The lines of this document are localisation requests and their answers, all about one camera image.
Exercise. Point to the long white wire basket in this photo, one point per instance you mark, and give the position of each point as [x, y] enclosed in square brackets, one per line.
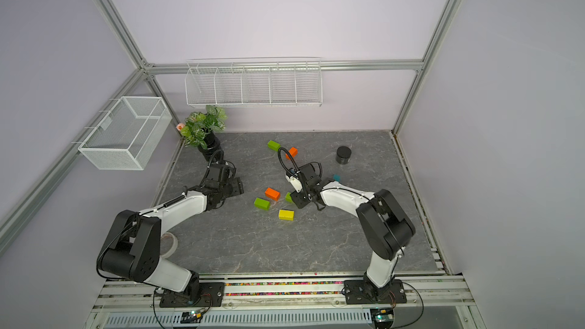
[254, 82]

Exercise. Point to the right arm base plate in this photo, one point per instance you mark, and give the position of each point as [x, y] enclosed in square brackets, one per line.
[374, 291]

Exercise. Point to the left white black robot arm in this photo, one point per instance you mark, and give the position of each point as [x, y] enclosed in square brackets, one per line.
[132, 249]

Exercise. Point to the green potted plant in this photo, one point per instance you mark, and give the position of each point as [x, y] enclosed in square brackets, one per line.
[199, 128]

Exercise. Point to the white vented cable duct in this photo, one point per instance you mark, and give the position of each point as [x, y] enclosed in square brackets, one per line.
[250, 318]

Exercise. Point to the black cylinder container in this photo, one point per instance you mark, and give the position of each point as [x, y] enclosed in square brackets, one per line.
[343, 155]

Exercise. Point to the orange block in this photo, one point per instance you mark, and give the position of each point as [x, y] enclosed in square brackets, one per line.
[292, 152]
[272, 194]

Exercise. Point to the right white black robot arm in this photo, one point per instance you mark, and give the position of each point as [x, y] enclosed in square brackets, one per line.
[385, 224]

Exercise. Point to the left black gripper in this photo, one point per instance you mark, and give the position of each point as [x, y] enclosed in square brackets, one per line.
[238, 186]

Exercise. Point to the yellow block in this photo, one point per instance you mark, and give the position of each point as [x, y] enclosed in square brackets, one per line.
[286, 215]

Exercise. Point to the white mesh side basket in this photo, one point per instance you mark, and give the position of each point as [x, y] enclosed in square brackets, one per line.
[128, 134]

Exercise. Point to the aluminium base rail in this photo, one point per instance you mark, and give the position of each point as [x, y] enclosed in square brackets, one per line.
[288, 291]

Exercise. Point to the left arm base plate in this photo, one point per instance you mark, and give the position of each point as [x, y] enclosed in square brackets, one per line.
[205, 294]

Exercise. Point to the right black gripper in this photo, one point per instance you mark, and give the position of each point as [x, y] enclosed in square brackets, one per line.
[296, 200]

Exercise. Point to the tape roll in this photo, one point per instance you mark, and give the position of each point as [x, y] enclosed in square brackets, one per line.
[169, 244]

